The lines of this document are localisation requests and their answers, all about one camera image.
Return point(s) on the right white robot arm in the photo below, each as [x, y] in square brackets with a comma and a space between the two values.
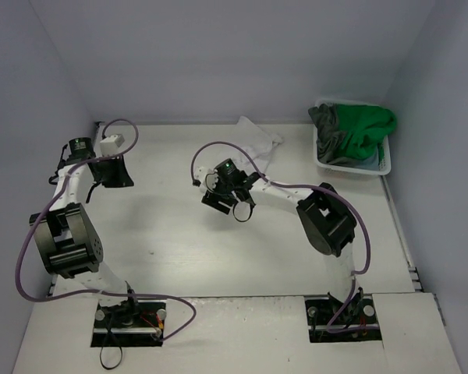
[328, 224]

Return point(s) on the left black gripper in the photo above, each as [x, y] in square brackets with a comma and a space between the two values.
[115, 176]

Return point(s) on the green t shirt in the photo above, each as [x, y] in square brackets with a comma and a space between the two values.
[366, 126]

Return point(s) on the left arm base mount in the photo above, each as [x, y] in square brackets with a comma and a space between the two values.
[141, 327]

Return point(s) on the light blue t shirt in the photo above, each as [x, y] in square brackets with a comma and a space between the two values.
[371, 163]

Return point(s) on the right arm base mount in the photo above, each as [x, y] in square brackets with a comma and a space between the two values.
[357, 323]

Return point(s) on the white laundry basket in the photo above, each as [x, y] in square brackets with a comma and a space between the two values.
[384, 155]

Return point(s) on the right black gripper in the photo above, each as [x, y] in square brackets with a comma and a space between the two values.
[217, 200]

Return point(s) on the grey t shirt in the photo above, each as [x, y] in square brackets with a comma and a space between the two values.
[329, 136]

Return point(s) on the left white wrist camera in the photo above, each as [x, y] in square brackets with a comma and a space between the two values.
[110, 145]

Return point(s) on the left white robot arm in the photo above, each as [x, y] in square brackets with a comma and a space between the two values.
[66, 239]

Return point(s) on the white t shirt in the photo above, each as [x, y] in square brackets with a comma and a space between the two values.
[258, 143]

